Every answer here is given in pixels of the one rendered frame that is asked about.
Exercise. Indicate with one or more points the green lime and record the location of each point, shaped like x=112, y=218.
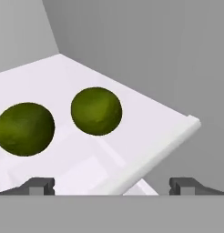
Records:
x=96, y=111
x=25, y=129

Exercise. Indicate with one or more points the white fridge shelf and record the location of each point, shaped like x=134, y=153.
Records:
x=86, y=157

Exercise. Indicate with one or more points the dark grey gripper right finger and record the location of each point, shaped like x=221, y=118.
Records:
x=183, y=185

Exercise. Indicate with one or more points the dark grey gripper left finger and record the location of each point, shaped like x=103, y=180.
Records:
x=38, y=185

